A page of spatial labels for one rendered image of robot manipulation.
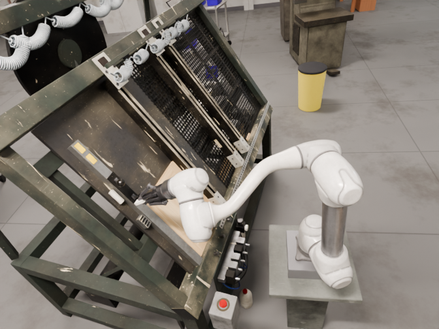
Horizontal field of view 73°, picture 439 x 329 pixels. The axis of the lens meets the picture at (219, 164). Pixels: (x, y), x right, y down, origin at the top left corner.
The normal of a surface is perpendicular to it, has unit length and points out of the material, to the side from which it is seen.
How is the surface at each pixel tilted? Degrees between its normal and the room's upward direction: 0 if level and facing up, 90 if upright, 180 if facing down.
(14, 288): 0
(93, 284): 0
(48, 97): 59
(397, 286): 0
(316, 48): 90
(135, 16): 90
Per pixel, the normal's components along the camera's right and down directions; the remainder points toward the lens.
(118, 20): -0.12, 0.65
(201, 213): 0.18, -0.27
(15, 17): 0.94, 0.11
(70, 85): 0.74, -0.30
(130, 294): -0.12, -0.76
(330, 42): 0.09, 0.63
